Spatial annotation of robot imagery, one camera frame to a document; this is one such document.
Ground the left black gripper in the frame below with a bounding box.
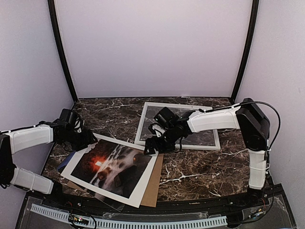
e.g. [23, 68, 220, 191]
[61, 128, 98, 151]

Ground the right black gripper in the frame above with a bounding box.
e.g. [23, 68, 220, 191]
[144, 126, 179, 155]

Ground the clear acrylic sheet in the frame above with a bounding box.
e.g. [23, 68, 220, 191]
[141, 104, 217, 146]

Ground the white picture frame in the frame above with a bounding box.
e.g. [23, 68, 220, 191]
[134, 102, 222, 151]

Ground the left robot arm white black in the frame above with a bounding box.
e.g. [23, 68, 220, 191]
[0, 109, 97, 208]

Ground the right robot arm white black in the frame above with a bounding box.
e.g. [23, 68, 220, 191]
[144, 98, 279, 207]

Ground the dark landscape photo print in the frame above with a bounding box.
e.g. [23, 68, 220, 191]
[57, 139, 153, 203]

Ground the brown cardboard backing board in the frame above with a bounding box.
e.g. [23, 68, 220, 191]
[61, 145, 162, 209]

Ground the small green circuit board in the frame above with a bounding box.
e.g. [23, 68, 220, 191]
[68, 215, 89, 225]

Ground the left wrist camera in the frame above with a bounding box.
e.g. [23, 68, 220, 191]
[74, 119, 83, 133]

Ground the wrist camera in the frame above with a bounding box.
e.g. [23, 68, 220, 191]
[148, 107, 179, 137]
[74, 119, 83, 133]

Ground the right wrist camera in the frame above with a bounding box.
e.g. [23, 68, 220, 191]
[148, 107, 179, 137]

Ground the black front rail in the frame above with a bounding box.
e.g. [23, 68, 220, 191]
[40, 190, 270, 215]

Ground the white slotted cable duct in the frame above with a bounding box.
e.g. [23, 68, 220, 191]
[30, 204, 227, 229]

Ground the left black corner post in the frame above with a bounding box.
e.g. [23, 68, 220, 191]
[47, 0, 78, 103]

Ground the black corner post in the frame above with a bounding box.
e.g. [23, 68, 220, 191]
[230, 0, 259, 103]
[47, 0, 78, 103]

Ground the right black corner post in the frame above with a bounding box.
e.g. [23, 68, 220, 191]
[230, 0, 259, 103]

